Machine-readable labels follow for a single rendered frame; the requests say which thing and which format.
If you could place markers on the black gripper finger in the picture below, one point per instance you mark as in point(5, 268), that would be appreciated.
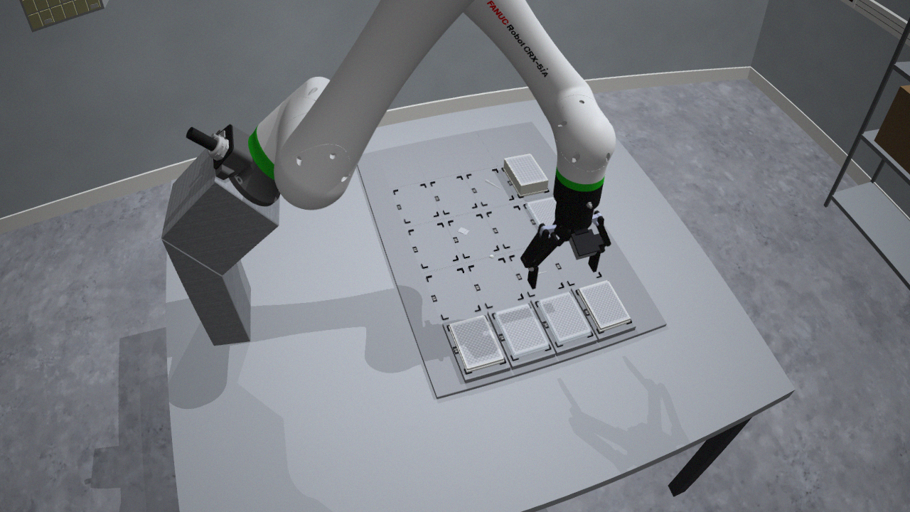
point(598, 220)
point(540, 247)

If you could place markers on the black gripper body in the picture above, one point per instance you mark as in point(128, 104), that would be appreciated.
point(565, 218)

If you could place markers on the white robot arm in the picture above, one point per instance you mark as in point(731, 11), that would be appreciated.
point(311, 164)

